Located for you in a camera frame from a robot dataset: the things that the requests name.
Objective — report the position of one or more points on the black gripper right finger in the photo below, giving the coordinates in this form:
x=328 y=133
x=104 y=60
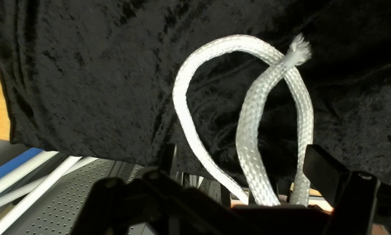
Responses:
x=353 y=200

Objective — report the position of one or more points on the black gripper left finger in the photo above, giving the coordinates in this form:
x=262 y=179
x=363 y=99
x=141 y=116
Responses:
x=129 y=209

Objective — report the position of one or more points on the grey perforated metal plate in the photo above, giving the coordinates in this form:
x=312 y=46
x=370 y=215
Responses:
x=72 y=200

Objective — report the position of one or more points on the white plastic rod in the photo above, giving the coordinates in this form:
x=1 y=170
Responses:
x=24 y=171
x=41 y=180

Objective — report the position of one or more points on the light metal rod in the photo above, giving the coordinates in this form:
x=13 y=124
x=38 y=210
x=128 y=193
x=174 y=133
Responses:
x=28 y=209

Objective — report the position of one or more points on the blue strip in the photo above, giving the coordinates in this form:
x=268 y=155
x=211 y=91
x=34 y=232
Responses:
x=11 y=164

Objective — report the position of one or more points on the black velvet tablecloth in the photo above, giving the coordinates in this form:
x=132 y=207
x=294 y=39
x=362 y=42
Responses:
x=94 y=65

